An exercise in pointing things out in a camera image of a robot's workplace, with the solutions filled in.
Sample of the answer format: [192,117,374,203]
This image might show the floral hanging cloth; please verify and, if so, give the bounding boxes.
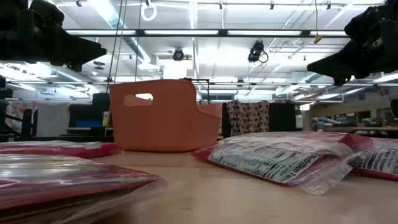
[5,101,40,133]

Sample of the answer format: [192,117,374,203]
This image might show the black overhead frame bar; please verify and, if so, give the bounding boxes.
[65,29,349,39]

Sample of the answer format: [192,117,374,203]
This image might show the white hanging cable loop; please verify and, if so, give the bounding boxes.
[141,0,158,22]

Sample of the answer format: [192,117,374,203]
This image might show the dark hanging cable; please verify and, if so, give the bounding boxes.
[106,0,124,93]
[134,0,142,83]

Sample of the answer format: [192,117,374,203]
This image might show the blue box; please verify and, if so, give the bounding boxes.
[74,119,103,128]

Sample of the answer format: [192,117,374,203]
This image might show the red popcorn bag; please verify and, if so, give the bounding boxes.
[191,131,373,197]
[0,154,165,224]
[0,140,124,159]
[348,136,398,182]

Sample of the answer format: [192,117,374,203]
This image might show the black ceiling camera with cable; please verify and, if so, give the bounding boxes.
[248,40,269,63]

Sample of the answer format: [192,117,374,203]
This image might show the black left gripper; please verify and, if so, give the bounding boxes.
[26,0,107,73]

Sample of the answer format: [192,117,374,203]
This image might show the white hanging cloth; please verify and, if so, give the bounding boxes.
[36,102,70,137]

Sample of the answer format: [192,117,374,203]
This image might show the round black ceiling camera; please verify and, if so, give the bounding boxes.
[172,47,185,62]

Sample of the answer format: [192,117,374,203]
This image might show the black table edge rail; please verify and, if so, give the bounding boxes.
[0,133,114,144]

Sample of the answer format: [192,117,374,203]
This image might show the thin black horizontal rail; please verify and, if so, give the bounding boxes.
[0,81,398,87]

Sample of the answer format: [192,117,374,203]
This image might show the black upright panel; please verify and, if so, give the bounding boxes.
[268,102,297,133]

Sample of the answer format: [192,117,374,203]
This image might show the wooden workbench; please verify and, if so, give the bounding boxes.
[303,101,398,133]

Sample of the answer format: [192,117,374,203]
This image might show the brown dotted patterned cloth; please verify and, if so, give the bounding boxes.
[226,100,270,137]

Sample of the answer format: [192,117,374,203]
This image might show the black monitor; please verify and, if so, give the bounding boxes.
[92,92,111,113]

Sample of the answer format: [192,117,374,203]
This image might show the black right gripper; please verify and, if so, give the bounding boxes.
[306,20,398,87]

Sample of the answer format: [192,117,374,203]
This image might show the orange plastic basket with handle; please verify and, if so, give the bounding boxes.
[108,78,223,153]

